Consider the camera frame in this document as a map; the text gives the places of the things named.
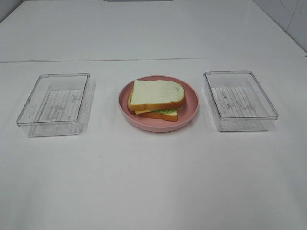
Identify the yellow cheese slice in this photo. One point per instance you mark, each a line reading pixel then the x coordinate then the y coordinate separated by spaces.
pixel 144 111

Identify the clear right plastic container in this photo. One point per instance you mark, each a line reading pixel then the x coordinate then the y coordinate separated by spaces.
pixel 238 102

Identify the green lettuce leaf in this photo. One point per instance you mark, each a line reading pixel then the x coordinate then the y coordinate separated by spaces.
pixel 165 112

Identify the clear plastic container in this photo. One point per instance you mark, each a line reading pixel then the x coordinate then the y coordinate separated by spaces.
pixel 238 102
pixel 58 105

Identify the pink round plate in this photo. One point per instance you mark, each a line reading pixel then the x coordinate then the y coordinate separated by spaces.
pixel 185 114

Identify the white bread slice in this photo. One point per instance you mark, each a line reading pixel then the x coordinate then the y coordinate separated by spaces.
pixel 170 117

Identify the clear left plastic container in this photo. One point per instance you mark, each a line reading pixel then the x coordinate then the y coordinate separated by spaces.
pixel 58 105

